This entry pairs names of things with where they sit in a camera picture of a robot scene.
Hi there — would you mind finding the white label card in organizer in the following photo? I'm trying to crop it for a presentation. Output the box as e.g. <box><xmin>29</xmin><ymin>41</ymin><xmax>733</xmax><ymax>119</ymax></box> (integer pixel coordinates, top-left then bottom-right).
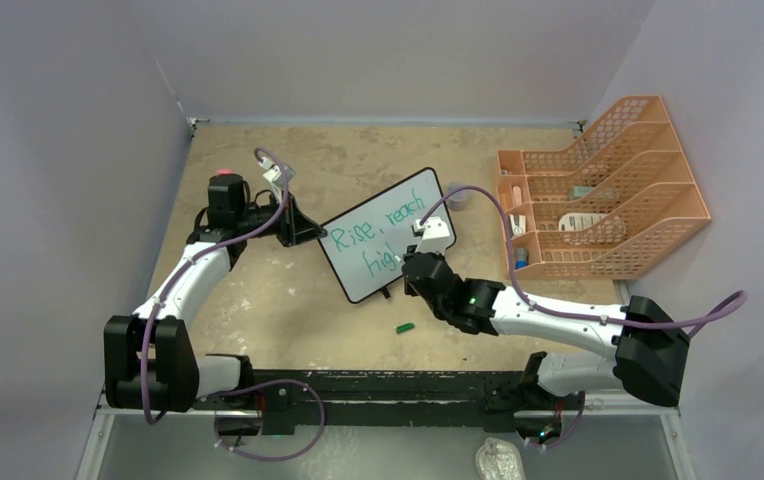
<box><xmin>558</xmin><ymin>212</ymin><xmax>607</xmax><ymax>232</ymax></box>

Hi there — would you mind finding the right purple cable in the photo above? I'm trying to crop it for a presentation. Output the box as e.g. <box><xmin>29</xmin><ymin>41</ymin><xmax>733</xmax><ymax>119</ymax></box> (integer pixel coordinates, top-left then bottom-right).
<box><xmin>418</xmin><ymin>185</ymin><xmax>749</xmax><ymax>339</ymax></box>

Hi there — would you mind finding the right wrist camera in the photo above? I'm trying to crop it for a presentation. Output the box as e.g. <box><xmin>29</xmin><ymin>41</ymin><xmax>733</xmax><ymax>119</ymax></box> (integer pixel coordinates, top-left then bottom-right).
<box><xmin>411</xmin><ymin>216</ymin><xmax>455</xmax><ymax>254</ymax></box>

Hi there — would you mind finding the clear plastic bag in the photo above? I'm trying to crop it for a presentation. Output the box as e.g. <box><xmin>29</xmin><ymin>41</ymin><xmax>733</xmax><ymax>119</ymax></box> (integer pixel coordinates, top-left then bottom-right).
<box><xmin>475</xmin><ymin>437</ymin><xmax>525</xmax><ymax>480</ymax></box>

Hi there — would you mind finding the aluminium frame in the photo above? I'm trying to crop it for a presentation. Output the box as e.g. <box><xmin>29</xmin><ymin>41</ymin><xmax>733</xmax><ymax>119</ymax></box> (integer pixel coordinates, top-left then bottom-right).
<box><xmin>77</xmin><ymin>281</ymin><xmax>698</xmax><ymax>480</ymax></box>

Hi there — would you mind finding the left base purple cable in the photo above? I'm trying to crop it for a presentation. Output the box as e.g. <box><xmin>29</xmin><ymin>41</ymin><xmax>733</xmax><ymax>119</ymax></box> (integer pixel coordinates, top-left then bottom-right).
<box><xmin>212</xmin><ymin>378</ymin><xmax>327</xmax><ymax>463</ymax></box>

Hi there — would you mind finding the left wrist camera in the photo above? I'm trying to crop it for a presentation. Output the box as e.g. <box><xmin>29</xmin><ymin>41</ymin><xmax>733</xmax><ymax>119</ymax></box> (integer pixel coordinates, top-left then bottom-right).
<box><xmin>260</xmin><ymin>159</ymin><xmax>295</xmax><ymax>203</ymax></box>

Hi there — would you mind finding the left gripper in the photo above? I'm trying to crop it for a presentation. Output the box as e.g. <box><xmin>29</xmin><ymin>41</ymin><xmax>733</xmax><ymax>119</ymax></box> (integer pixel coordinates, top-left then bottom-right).
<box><xmin>236</xmin><ymin>191</ymin><xmax>326</xmax><ymax>248</ymax></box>

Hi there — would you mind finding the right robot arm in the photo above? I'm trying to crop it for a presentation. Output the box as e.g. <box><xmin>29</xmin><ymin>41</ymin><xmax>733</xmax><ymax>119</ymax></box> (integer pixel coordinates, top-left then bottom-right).
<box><xmin>402</xmin><ymin>249</ymin><xmax>690</xmax><ymax>407</ymax></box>

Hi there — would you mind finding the clear jar of paperclips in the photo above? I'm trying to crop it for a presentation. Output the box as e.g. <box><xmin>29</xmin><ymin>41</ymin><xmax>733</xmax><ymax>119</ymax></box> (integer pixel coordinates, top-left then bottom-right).
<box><xmin>446</xmin><ymin>182</ymin><xmax>470</xmax><ymax>211</ymax></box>

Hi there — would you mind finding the white stapler in organizer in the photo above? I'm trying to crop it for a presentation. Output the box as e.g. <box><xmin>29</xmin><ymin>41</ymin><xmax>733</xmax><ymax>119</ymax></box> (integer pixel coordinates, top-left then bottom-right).
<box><xmin>508</xmin><ymin>214</ymin><xmax>527</xmax><ymax>238</ymax></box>

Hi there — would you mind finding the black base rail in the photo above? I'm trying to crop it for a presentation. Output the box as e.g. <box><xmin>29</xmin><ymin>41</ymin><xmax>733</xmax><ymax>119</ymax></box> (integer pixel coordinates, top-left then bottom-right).
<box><xmin>189</xmin><ymin>368</ymin><xmax>585</xmax><ymax>439</ymax></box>

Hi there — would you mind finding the orange plastic file organizer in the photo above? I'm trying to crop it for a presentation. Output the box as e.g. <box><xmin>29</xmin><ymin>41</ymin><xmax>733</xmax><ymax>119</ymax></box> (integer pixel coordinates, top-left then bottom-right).
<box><xmin>497</xmin><ymin>95</ymin><xmax>711</xmax><ymax>280</ymax></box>

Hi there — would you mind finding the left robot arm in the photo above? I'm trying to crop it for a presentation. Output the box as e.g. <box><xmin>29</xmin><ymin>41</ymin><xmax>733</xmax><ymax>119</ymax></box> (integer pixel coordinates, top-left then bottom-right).
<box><xmin>103</xmin><ymin>170</ymin><xmax>327</xmax><ymax>423</ymax></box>

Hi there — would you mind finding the green marker cap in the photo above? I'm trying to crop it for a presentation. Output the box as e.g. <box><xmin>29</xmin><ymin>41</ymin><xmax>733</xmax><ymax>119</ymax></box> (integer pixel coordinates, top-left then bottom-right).
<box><xmin>395</xmin><ymin>322</ymin><xmax>415</xmax><ymax>335</ymax></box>

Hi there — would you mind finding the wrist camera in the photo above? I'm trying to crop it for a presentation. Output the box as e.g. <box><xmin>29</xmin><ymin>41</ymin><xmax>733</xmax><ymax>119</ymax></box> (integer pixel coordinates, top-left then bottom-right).
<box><xmin>260</xmin><ymin>159</ymin><xmax>295</xmax><ymax>203</ymax></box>
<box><xmin>411</xmin><ymin>216</ymin><xmax>455</xmax><ymax>254</ymax></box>

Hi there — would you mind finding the small whiteboard black frame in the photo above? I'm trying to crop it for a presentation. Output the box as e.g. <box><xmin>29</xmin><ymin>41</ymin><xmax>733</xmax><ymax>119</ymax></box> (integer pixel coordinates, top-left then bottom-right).
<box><xmin>319</xmin><ymin>167</ymin><xmax>443</xmax><ymax>304</ymax></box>

